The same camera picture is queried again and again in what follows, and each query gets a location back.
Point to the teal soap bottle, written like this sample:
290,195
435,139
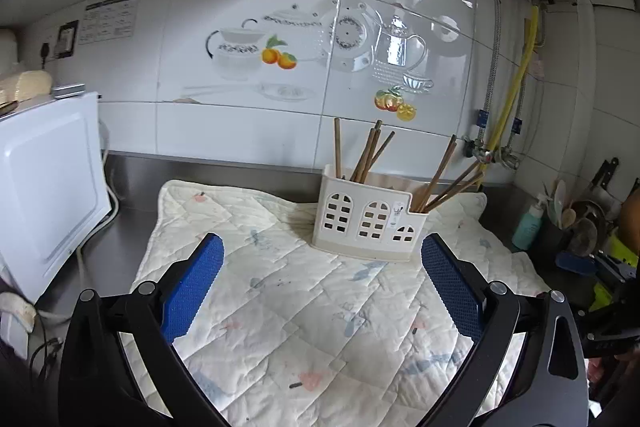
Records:
529,224

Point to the white quilted patterned mat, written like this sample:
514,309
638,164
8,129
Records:
292,336

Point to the black wall socket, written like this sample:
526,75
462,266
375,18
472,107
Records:
65,43

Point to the black utensil pot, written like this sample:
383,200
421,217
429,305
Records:
584,222

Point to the white microwave oven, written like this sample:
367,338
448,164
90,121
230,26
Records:
53,190

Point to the beige plastic utensil holder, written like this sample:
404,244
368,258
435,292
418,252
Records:
371,220

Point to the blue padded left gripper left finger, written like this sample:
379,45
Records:
97,387

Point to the green plastic basket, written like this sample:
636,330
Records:
617,256

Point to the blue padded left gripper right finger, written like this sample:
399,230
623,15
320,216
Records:
548,386

